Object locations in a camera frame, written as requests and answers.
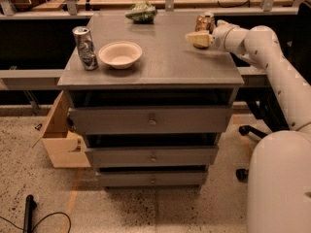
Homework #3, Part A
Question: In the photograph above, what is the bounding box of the bottom grey drawer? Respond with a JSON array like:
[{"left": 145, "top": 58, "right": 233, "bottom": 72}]
[{"left": 96, "top": 171, "right": 207, "bottom": 187}]

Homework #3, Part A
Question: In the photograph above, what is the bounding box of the black cylinder on floor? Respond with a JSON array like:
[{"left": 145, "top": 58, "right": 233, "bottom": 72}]
[{"left": 23, "top": 194, "right": 37, "bottom": 233}]

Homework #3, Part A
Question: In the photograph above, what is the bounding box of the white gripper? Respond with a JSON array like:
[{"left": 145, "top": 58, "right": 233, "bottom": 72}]
[{"left": 185, "top": 19, "right": 239, "bottom": 52}]

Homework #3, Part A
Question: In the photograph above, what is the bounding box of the orange soda can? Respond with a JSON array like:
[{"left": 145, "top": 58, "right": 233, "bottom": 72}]
[{"left": 194, "top": 13, "right": 215, "bottom": 34}]

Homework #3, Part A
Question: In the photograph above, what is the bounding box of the top grey drawer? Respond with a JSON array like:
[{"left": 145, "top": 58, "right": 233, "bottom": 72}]
[{"left": 69, "top": 106, "right": 231, "bottom": 135}]

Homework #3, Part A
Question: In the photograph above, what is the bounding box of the middle grey drawer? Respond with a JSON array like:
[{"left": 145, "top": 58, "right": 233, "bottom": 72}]
[{"left": 86, "top": 147, "right": 218, "bottom": 168}]

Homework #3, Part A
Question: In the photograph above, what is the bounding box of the grey drawer cabinet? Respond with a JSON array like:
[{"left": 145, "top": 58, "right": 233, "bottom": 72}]
[{"left": 58, "top": 13, "right": 243, "bottom": 175}]

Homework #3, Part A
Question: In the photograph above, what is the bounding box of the light wooden box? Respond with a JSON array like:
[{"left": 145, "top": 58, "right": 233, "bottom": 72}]
[{"left": 33, "top": 91, "right": 90, "bottom": 168}]

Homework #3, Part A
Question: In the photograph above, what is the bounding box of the black floor cable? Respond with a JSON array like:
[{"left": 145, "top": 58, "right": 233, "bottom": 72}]
[{"left": 0, "top": 212, "right": 72, "bottom": 233}]

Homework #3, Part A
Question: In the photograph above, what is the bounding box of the white paper bowl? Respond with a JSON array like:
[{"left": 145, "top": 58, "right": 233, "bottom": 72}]
[{"left": 98, "top": 41, "right": 142, "bottom": 69}]

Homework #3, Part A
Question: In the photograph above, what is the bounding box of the grey drawer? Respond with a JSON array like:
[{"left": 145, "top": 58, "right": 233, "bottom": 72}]
[
  {"left": 69, "top": 106, "right": 231, "bottom": 135},
  {"left": 96, "top": 171, "right": 207, "bottom": 187},
  {"left": 86, "top": 147, "right": 218, "bottom": 168}
]

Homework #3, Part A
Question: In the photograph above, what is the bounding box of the black office chair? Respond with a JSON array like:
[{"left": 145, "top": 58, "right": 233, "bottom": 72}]
[{"left": 235, "top": 92, "right": 289, "bottom": 183}]

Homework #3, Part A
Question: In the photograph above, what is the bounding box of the green chip bag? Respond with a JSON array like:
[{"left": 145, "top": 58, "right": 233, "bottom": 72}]
[{"left": 125, "top": 2, "right": 157, "bottom": 23}]

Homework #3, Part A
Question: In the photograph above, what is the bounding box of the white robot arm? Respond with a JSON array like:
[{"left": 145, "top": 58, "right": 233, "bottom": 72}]
[{"left": 186, "top": 20, "right": 311, "bottom": 233}]

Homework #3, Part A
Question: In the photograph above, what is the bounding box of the silver blue can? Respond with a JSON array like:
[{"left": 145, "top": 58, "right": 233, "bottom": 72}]
[{"left": 72, "top": 26, "right": 98, "bottom": 71}]

